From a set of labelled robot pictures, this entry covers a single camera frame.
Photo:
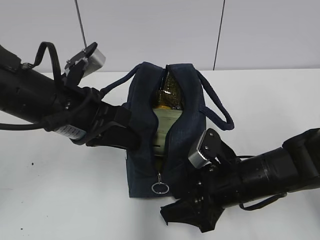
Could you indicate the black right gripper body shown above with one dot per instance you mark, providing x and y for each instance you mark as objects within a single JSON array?
[{"x": 213, "y": 186}]

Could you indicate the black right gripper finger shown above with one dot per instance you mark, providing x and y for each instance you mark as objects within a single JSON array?
[{"x": 196, "y": 211}]

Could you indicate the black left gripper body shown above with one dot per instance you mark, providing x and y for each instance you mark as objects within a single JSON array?
[{"x": 97, "y": 123}]

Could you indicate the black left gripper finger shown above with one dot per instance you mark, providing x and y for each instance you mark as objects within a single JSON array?
[
  {"x": 113, "y": 116},
  {"x": 117, "y": 137}
]

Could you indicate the yellow squash toy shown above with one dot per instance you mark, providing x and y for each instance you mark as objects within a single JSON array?
[{"x": 164, "y": 107}]

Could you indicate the dark blue lunch bag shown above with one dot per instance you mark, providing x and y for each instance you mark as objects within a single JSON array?
[{"x": 200, "y": 103}]

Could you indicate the green lid glass food container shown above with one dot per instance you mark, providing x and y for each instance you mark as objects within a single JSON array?
[{"x": 166, "y": 118}]

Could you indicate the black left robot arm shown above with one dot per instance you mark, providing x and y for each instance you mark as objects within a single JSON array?
[{"x": 50, "y": 98}]

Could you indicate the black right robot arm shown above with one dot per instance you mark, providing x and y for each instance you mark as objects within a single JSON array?
[{"x": 270, "y": 176}]

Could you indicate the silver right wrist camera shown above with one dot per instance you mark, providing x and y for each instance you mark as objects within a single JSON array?
[{"x": 210, "y": 149}]

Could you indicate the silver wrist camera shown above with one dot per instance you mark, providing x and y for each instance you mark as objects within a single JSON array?
[
  {"x": 210, "y": 149},
  {"x": 87, "y": 61}
]

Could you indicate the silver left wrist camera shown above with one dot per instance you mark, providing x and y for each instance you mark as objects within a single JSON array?
[{"x": 87, "y": 61}]

